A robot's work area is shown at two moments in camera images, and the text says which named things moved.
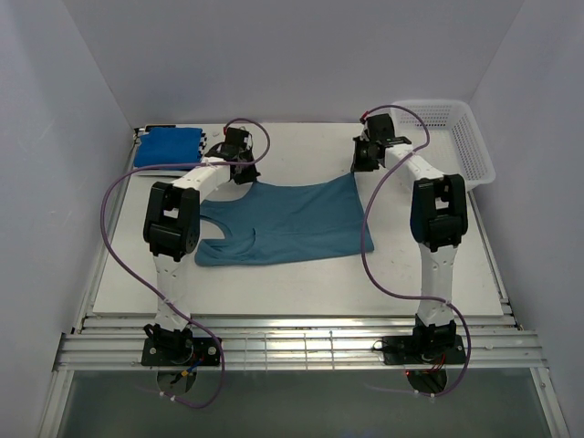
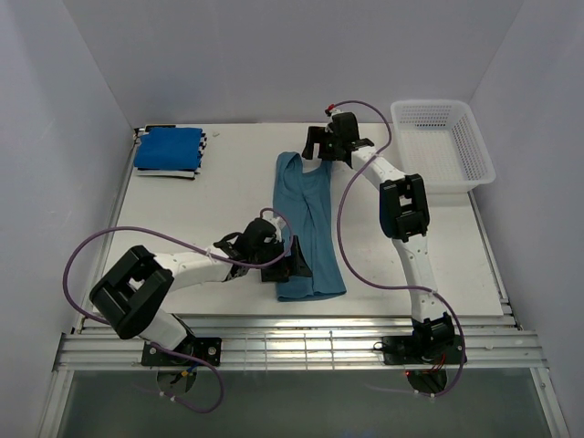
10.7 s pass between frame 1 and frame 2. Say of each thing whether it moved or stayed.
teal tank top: moved
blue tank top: stayed
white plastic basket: stayed
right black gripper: moved
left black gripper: moved
